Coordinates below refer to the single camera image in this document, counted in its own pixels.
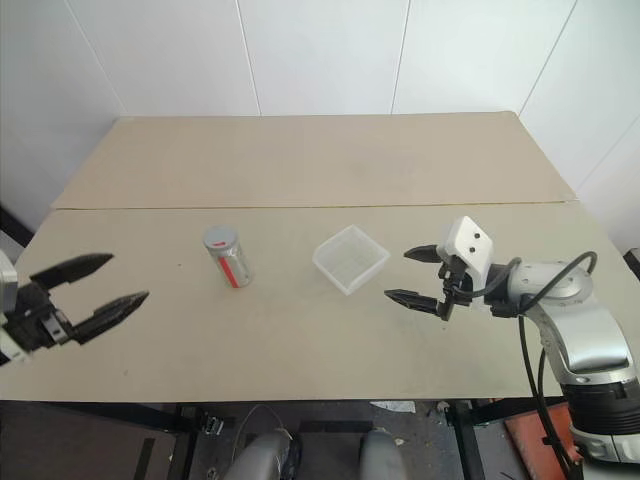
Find clear jar with red label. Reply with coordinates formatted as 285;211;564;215
202;226;256;291

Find black metal table frame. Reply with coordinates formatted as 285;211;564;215
0;398;571;480

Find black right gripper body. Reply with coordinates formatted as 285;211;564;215
435;253;475;322

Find silver rounded robot leg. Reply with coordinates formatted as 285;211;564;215
230;428;303;480
359;428;408;480

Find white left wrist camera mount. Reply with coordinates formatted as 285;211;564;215
0;249;27;369

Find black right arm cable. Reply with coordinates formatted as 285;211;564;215
469;250;599;479

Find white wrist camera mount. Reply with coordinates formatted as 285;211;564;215
435;215;495;292
0;249;27;369

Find orange red floor board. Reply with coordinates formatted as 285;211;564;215
503;399;577;480

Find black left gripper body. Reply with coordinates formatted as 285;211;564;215
3;279;82;358

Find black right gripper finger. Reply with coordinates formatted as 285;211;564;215
383;287;446;315
403;243;442;264

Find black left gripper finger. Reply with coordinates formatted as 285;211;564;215
73;290;151;347
29;252;115;290

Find translucent square plastic container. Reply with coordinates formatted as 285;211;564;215
311;224;392;298

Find dark object beside table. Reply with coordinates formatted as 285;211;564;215
0;201;37;262

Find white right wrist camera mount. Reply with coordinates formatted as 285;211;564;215
435;215;495;292

